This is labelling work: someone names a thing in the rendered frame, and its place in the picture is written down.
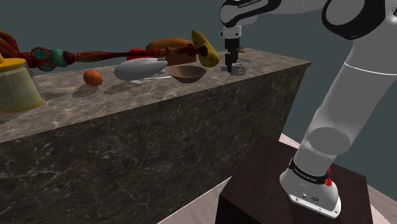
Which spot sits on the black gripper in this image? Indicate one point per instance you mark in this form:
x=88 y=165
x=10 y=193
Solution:
x=231 y=45

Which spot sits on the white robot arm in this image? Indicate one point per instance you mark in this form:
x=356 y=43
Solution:
x=347 y=93

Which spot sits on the spotted yellow banana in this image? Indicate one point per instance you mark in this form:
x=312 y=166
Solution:
x=208 y=52

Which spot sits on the grey metal kitchen tool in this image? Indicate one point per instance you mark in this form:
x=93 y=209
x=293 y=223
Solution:
x=239 y=69

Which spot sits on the brown bowl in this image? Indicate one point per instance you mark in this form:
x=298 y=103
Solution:
x=187 y=74

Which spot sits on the brown bread loaf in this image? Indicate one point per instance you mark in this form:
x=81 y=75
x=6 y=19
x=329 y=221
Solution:
x=173 y=43

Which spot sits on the thin silver utensil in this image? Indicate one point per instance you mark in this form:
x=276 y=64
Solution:
x=158 y=77

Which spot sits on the grey toy airship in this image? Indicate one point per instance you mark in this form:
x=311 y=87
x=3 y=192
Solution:
x=139 y=68

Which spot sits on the red tomato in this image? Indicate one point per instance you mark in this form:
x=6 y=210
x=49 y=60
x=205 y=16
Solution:
x=136 y=51

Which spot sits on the red long-limbed toy figure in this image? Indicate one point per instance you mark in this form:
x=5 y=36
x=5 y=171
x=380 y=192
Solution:
x=93 y=56

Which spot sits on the dark robot stand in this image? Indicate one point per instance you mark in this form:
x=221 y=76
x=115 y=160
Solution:
x=263 y=183

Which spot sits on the orange egg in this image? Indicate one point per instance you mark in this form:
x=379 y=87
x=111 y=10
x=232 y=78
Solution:
x=92 y=78

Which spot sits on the yellow translucent container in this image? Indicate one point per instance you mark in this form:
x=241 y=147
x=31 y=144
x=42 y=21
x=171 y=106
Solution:
x=17 y=86

